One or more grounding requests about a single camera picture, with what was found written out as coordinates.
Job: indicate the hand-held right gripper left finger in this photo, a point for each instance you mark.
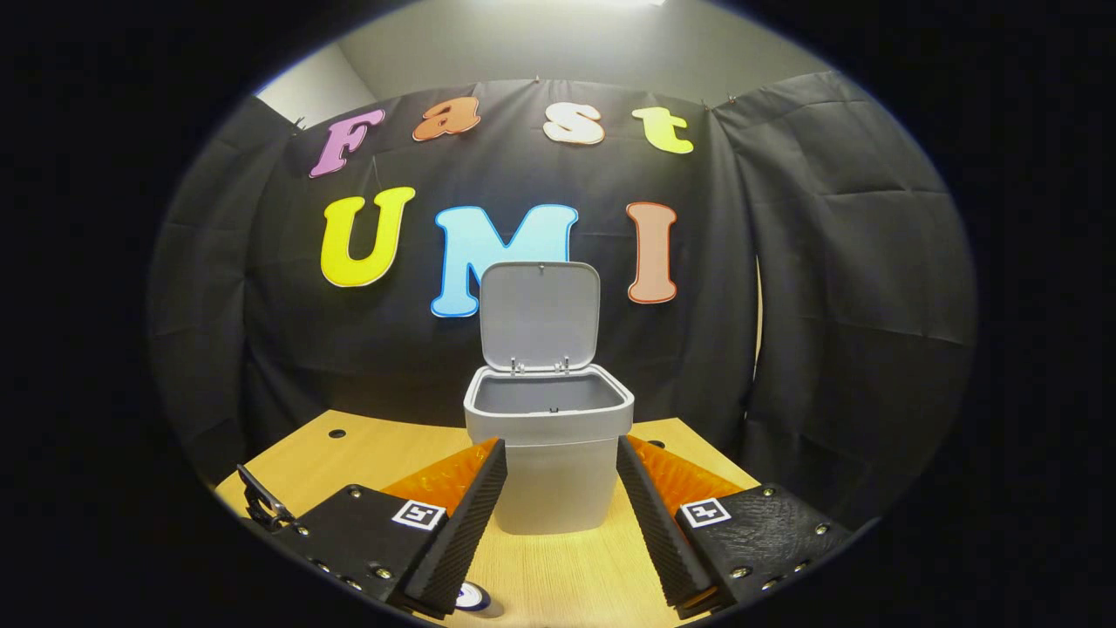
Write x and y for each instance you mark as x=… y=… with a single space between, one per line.
x=471 y=532

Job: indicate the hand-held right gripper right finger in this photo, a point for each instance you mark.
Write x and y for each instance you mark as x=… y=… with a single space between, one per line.
x=658 y=532

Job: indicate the silver pop can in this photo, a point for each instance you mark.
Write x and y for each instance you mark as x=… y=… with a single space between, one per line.
x=473 y=598

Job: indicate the white desktop garbage bin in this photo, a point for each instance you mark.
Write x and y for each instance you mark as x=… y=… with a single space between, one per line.
x=549 y=488

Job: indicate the wooden desktop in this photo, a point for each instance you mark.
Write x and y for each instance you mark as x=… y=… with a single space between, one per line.
x=375 y=453

